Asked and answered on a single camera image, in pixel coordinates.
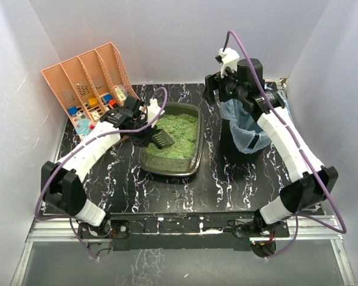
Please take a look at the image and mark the dark green litter box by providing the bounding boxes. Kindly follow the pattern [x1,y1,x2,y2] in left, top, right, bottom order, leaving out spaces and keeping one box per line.
[139,102,204,177]

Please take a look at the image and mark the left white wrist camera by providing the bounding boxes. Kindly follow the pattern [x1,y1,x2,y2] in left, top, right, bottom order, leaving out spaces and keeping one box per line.
[147,99,165,126]

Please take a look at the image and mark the black slotted litter scoop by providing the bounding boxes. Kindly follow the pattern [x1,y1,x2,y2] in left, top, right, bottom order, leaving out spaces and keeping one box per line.
[150,126,175,150]

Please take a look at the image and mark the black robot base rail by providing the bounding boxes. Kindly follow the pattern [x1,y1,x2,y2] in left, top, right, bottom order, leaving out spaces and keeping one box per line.
[78,212,289,251]

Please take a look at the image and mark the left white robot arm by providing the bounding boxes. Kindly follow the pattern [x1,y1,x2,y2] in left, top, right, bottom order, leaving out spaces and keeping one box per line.
[35,97,165,228]

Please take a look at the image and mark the black trash bin blue bag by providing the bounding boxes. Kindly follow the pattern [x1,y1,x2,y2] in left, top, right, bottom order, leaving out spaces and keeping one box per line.
[220,100,271,163]

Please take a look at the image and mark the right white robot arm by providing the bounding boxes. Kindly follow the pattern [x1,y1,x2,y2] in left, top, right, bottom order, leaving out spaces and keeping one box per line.
[203,54,338,229]

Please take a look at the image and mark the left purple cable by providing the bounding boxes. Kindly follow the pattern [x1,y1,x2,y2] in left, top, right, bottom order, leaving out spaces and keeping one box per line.
[35,87,168,260]

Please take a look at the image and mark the light blue correction tape pack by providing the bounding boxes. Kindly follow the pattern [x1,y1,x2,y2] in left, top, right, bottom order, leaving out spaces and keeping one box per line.
[75,119,92,137]

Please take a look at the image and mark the purple cable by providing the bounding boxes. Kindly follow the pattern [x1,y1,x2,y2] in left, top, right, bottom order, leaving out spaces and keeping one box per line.
[223,29,347,259]
[35,87,168,260]

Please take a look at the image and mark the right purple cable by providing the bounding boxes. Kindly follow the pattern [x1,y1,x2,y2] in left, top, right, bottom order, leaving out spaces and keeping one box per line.
[223,29,347,259]

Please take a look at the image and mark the green white eraser pack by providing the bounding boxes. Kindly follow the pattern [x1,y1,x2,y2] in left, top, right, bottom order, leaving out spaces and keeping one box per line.
[114,85,129,104]

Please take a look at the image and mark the orange black highlighter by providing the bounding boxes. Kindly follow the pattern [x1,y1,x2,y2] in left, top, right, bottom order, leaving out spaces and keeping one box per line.
[109,100,119,109]

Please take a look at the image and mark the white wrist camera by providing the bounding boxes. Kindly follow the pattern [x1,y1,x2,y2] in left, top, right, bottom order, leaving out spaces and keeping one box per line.
[215,48,240,78]
[147,99,165,126]

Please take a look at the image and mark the peach plastic file organizer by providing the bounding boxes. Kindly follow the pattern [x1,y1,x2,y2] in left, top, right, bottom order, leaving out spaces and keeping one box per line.
[42,43,138,129]

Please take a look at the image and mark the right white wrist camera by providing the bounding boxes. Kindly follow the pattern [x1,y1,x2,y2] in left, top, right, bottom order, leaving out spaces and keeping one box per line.
[215,48,240,78]

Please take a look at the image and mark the yellow pencil sharpener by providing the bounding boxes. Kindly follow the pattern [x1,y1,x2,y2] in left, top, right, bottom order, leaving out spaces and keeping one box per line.
[87,97,98,108]

